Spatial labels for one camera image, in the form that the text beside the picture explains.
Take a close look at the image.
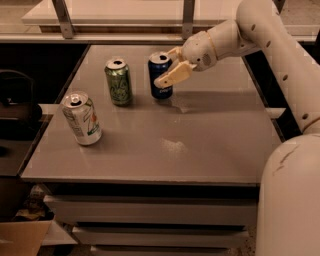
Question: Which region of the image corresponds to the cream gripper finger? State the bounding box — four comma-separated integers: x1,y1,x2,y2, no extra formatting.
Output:
167,46,184,62
154,61,197,88

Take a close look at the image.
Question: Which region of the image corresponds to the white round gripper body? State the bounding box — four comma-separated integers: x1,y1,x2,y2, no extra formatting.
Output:
181,31,217,71

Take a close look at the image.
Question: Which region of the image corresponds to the blue pepsi can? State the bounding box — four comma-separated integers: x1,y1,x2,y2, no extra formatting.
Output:
147,51,174,100

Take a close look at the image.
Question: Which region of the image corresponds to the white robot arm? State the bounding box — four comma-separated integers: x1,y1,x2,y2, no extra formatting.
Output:
155,0,320,256

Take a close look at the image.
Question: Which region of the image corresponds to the green soda can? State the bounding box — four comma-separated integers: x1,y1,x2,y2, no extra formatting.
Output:
105,58,133,106

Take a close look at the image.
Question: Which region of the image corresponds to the white soda can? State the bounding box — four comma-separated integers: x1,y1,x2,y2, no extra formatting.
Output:
62,91,102,146

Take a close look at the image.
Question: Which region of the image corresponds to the white upper shelf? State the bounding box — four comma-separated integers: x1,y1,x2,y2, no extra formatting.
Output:
21,0,241,28

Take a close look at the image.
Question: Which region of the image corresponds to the grey drawer cabinet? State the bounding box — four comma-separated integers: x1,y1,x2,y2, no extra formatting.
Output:
23,46,279,256

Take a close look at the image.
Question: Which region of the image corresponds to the black chair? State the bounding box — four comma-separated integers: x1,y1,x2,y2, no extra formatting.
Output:
0,69,42,141

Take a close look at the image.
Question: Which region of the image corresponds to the cardboard box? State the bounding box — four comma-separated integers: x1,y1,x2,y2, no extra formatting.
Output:
0,221,52,256

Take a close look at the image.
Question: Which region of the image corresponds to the middle metal bracket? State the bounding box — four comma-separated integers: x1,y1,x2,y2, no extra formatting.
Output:
181,0,195,40

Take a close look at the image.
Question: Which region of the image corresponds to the left metal bracket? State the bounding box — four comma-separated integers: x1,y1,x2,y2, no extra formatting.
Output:
52,0,74,39

